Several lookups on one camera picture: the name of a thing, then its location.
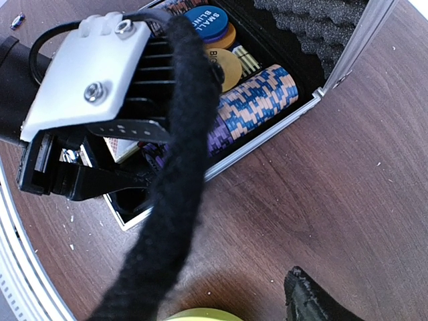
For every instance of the aluminium poker case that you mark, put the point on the aluminium poker case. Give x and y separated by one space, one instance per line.
279 59

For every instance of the orange big blind button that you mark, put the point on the orange big blind button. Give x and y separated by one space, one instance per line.
227 40

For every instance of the pink-blue poker chip stack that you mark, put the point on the pink-blue poker chip stack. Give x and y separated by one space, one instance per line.
257 100

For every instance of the dark poker chip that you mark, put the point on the dark poker chip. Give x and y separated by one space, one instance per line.
17 21

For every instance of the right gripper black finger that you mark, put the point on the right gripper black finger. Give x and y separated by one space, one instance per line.
307 300

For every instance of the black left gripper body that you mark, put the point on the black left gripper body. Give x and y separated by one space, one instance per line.
41 172

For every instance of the green bowl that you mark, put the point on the green bowl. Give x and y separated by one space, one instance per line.
204 314

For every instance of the blue small blind button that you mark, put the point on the blue small blind button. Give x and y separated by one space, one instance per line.
209 21

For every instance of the purple poker chip stack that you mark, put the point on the purple poker chip stack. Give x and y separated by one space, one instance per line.
218 139

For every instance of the red card deck box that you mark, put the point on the red card deck box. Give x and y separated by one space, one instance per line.
121 149

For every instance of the aluminium front rail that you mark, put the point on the aluminium front rail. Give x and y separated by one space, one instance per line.
24 282

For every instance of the purple small blind button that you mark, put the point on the purple small blind button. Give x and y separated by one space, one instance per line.
218 37

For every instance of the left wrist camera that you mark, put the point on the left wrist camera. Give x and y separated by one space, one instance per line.
88 78

